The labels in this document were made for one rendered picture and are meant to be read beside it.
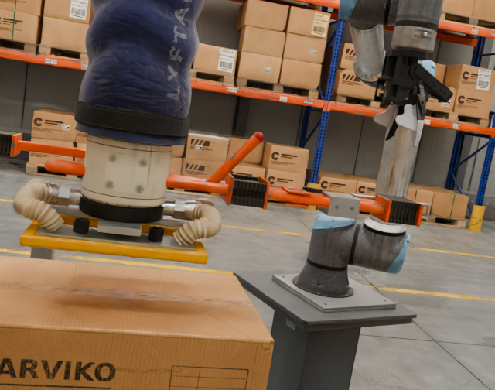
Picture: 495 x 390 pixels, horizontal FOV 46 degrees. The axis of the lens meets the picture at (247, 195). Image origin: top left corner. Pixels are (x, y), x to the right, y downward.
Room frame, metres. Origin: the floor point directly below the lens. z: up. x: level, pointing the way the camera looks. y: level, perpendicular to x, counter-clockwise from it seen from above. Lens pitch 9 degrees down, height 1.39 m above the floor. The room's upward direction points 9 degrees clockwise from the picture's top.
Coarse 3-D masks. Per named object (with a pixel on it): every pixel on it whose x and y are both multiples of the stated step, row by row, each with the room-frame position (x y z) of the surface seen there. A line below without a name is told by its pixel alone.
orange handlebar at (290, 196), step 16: (32, 144) 1.37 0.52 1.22; (48, 144) 1.39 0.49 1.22; (48, 160) 1.14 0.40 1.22; (64, 160) 1.17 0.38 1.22; (176, 176) 1.21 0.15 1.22; (208, 192) 1.19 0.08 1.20; (224, 192) 1.19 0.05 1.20; (272, 192) 1.21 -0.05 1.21; (288, 192) 1.22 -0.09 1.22; (304, 192) 1.24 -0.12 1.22; (368, 208) 1.26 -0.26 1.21; (384, 208) 1.27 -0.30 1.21
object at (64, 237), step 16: (32, 224) 1.09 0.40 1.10; (80, 224) 1.06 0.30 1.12; (32, 240) 1.01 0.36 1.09; (48, 240) 1.01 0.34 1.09; (64, 240) 1.02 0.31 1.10; (80, 240) 1.03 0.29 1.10; (96, 240) 1.04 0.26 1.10; (112, 240) 1.05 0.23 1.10; (128, 240) 1.07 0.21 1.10; (144, 240) 1.09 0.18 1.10; (160, 240) 1.09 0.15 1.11; (128, 256) 1.04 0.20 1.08; (144, 256) 1.05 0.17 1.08; (160, 256) 1.05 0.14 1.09; (176, 256) 1.06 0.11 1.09; (192, 256) 1.06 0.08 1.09
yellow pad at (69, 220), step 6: (60, 216) 1.20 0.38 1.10; (66, 216) 1.20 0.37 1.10; (72, 216) 1.21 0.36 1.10; (66, 222) 1.20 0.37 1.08; (72, 222) 1.20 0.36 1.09; (90, 222) 1.21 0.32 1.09; (96, 222) 1.21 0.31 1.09; (144, 228) 1.23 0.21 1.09; (168, 228) 1.24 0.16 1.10; (174, 228) 1.25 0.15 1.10; (168, 234) 1.24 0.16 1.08
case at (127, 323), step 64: (0, 256) 1.32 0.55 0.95; (0, 320) 0.97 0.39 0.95; (64, 320) 1.01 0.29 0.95; (128, 320) 1.06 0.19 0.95; (192, 320) 1.11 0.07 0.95; (256, 320) 1.16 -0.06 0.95; (0, 384) 0.96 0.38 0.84; (64, 384) 0.99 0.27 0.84; (128, 384) 1.01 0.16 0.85; (192, 384) 1.04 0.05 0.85; (256, 384) 1.07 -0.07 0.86
